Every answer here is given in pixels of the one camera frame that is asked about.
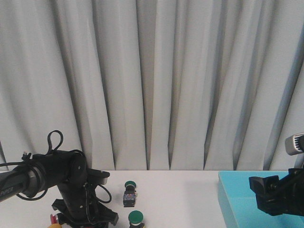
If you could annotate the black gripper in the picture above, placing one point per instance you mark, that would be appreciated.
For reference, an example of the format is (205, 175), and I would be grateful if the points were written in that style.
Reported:
(276, 196)
(81, 208)

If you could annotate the yellow push button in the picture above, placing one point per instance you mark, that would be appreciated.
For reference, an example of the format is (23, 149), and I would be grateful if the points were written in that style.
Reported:
(55, 225)

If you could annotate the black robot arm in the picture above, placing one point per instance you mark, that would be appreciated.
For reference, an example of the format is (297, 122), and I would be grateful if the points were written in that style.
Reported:
(276, 196)
(39, 173)

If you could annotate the light blue plastic box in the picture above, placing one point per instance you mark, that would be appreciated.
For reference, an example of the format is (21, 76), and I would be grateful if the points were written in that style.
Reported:
(238, 202)

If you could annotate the lying red push button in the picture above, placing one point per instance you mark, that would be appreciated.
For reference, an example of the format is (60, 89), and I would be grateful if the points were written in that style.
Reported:
(54, 219)

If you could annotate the lying green push button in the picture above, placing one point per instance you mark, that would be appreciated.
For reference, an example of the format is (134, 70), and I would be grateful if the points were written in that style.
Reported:
(130, 194)

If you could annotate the upright green push button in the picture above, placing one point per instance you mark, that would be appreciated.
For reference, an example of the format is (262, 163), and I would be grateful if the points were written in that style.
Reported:
(136, 219)

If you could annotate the grey pleated curtain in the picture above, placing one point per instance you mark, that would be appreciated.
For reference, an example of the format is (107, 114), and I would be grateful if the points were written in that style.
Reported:
(154, 84)

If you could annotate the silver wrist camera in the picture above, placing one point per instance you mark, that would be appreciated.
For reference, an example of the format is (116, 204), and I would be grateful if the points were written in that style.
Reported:
(294, 144)

